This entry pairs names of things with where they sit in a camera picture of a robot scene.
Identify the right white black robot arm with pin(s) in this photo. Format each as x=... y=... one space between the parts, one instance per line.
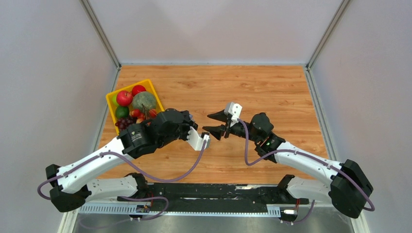
x=344 y=185

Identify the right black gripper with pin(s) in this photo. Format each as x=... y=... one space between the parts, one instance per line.
x=218 y=131

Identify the green netted melon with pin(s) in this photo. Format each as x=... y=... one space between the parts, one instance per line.
x=144 y=101

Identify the light green apple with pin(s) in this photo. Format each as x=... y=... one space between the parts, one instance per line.
x=114 y=100

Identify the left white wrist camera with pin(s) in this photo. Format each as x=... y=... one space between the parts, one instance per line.
x=198 y=141

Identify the grey slotted cable duct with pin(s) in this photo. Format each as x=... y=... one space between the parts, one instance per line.
x=134 y=208

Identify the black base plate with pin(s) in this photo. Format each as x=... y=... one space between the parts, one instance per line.
x=213 y=197

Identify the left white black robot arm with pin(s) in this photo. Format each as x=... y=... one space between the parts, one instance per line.
x=75 y=184

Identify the green lime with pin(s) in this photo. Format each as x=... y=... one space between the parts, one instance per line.
x=121 y=112

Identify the red apple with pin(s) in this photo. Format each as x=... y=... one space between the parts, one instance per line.
x=124 y=98
x=137 y=89

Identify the purple grape bunch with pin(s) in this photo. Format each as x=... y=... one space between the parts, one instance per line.
x=123 y=122

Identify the yellow plastic tray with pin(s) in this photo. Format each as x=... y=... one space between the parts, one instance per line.
x=112 y=106

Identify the red cherry cluster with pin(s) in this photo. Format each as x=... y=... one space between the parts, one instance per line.
x=138 y=116

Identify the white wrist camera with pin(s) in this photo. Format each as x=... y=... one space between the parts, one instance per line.
x=233 y=112
x=198 y=141

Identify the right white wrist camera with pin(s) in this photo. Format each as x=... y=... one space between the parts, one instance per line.
x=233 y=112

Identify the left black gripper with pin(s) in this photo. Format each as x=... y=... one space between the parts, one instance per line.
x=188 y=123

